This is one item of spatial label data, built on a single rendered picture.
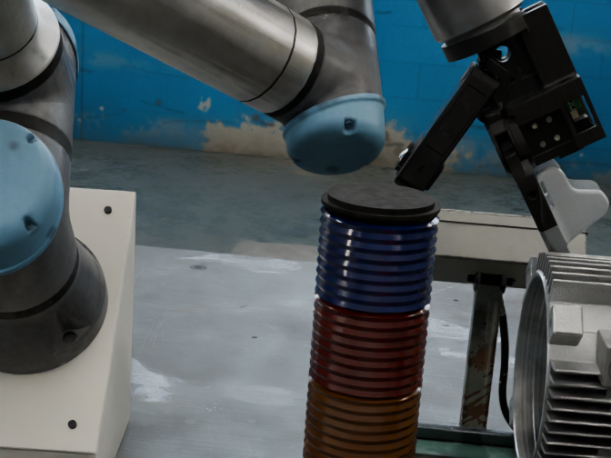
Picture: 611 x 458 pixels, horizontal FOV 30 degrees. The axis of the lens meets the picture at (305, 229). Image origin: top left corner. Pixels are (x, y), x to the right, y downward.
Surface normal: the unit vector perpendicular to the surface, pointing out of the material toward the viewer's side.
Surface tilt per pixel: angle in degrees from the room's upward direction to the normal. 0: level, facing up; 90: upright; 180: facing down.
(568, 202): 92
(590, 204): 92
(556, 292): 88
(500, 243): 53
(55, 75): 103
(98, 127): 90
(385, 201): 0
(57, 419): 45
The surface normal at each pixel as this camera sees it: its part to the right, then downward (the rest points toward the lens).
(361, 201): 0.07, -0.96
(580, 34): -0.11, 0.25
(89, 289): 0.96, -0.03
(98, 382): 0.04, -0.50
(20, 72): 0.44, 0.13
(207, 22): 0.51, 0.37
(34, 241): 0.71, 0.60
